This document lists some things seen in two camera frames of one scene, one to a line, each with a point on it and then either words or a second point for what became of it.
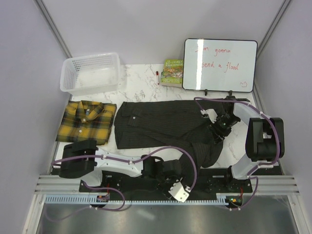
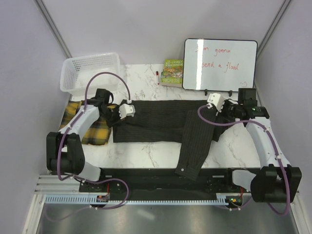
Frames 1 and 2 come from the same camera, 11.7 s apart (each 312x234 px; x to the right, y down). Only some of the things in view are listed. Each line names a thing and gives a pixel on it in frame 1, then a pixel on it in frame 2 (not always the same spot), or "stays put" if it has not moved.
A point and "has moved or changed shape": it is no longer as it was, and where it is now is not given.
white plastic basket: x=87 y=74 stays put
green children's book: x=172 y=74 stays put
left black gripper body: x=164 y=183 to x=111 y=116
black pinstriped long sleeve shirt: x=181 y=124 has moved or changed shape
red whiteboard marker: x=158 y=78 stays put
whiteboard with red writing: x=219 y=65 stays put
